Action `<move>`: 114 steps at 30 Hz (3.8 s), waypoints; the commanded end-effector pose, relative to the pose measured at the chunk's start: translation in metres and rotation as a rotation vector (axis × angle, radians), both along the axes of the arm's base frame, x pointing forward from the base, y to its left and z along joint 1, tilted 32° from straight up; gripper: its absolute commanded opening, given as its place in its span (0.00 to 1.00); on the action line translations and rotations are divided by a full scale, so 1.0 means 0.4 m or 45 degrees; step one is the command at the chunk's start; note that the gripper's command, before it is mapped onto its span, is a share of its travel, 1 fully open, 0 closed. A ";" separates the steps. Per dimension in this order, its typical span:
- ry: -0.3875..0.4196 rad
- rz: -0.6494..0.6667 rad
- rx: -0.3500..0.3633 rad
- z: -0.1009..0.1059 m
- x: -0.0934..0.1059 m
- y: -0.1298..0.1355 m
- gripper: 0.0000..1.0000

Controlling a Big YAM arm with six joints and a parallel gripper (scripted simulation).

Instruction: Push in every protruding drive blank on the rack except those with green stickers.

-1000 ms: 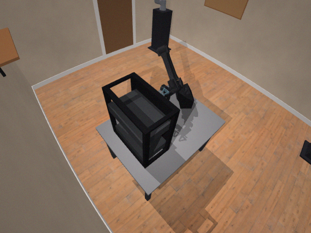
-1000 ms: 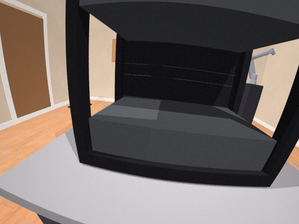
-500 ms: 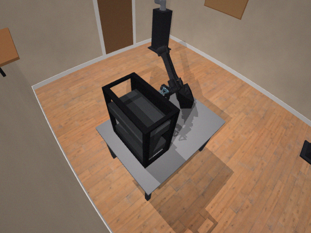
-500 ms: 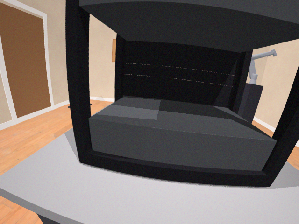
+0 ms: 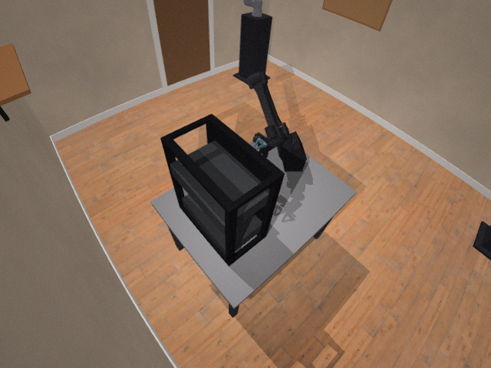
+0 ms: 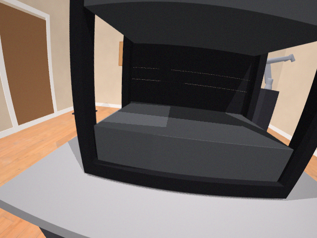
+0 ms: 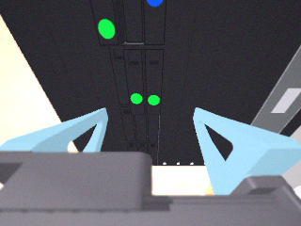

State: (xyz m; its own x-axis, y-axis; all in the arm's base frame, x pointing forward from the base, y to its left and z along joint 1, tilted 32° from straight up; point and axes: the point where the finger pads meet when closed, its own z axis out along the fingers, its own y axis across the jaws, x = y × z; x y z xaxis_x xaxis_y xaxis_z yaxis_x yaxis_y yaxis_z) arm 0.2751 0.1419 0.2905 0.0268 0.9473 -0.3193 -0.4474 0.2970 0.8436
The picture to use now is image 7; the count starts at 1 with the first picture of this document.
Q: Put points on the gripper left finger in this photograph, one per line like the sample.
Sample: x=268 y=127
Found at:
x=56 y=138

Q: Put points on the black rectangular frame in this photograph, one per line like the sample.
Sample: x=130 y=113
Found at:
x=238 y=59

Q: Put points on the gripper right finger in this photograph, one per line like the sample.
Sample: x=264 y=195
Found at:
x=255 y=151

